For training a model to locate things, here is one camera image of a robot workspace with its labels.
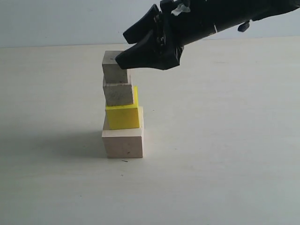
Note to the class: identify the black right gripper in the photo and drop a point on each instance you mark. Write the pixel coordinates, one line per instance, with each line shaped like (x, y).
(184, 22)

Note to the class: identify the small wooden cube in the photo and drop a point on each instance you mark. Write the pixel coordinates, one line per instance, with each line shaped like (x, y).
(113, 73)

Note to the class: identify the medium wooden cube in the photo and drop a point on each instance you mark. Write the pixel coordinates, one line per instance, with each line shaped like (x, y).
(118, 93)

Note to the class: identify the yellow cube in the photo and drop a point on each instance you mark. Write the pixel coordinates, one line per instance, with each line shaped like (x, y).
(124, 116)

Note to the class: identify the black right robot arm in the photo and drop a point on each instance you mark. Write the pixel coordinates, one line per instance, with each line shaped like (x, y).
(159, 37)

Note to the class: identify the large wooden cube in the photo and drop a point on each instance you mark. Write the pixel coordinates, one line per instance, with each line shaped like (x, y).
(124, 143)

